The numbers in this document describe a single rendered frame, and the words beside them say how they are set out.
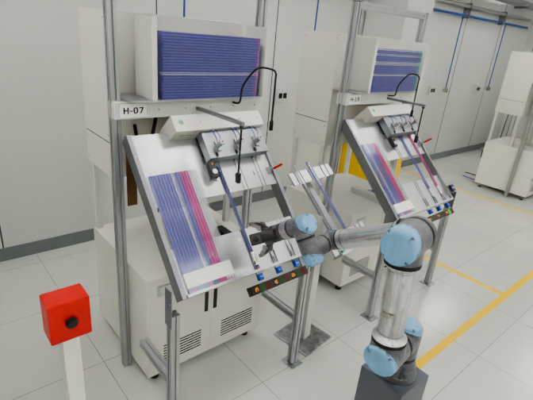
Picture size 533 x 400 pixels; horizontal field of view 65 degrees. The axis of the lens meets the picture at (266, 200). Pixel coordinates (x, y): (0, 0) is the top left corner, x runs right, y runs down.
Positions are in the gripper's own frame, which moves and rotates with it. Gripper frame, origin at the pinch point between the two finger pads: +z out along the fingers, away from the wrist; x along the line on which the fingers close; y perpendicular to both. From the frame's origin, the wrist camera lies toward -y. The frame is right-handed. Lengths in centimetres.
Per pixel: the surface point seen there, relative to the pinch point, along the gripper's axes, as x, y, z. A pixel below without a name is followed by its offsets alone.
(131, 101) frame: 67, -33, 5
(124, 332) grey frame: -24, -39, 76
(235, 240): 2.2, -2.4, 8.7
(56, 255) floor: 34, -34, 199
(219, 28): 102, 22, 3
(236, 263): -7.4, -6.4, 7.5
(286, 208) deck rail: 9.9, 32.8, 9.8
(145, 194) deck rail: 31.2, -34.9, 11.9
